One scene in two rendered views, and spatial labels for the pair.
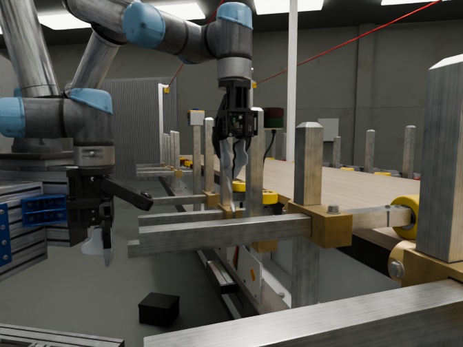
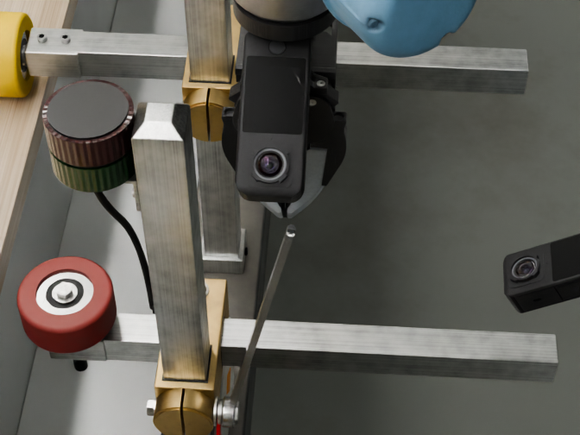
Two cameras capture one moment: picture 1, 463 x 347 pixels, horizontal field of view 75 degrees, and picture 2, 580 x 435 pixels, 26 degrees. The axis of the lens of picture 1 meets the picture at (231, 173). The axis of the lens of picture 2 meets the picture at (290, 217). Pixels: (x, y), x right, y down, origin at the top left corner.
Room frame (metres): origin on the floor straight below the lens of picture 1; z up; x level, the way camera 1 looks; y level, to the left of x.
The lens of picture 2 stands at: (1.28, 0.23, 1.74)
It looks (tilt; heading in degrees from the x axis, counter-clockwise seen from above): 49 degrees down; 201
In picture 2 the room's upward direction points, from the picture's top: straight up
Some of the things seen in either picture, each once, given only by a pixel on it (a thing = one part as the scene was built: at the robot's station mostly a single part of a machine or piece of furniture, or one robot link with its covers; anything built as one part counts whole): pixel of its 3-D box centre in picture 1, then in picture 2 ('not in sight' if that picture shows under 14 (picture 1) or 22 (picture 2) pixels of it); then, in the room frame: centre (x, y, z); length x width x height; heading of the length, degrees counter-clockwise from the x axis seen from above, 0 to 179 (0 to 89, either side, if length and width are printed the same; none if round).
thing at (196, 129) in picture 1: (196, 171); not in sight; (1.49, 0.17, 0.92); 0.05 x 0.04 x 0.45; 18
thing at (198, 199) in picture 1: (194, 200); not in sight; (1.18, 0.15, 0.84); 0.43 x 0.03 x 0.04; 108
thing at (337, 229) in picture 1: (313, 219); (215, 72); (0.50, -0.14, 0.94); 0.13 x 0.06 x 0.05; 18
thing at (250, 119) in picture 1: (235, 110); (286, 52); (0.66, -0.01, 1.14); 0.09 x 0.08 x 0.12; 18
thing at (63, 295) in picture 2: not in sight; (72, 328); (0.76, -0.17, 0.85); 0.08 x 0.08 x 0.11
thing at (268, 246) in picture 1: (258, 233); (188, 356); (0.74, -0.07, 0.84); 0.13 x 0.06 x 0.05; 18
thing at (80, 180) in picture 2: (271, 123); (94, 148); (0.78, -0.10, 1.12); 0.06 x 0.06 x 0.02
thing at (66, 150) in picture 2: (271, 113); (90, 122); (0.78, -0.10, 1.15); 0.06 x 0.06 x 0.02
